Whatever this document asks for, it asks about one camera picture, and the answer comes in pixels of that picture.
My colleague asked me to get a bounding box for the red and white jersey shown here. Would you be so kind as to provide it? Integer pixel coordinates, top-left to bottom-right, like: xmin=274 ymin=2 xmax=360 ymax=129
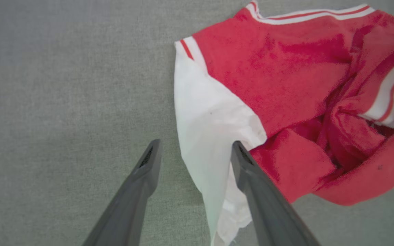
xmin=174 ymin=0 xmax=394 ymax=246

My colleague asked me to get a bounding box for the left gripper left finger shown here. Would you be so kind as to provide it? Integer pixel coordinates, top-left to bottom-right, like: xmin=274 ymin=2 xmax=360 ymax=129
xmin=82 ymin=139 xmax=163 ymax=246

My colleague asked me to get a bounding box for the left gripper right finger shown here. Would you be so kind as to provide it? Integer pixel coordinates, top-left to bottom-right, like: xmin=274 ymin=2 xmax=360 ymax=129
xmin=231 ymin=141 xmax=320 ymax=246

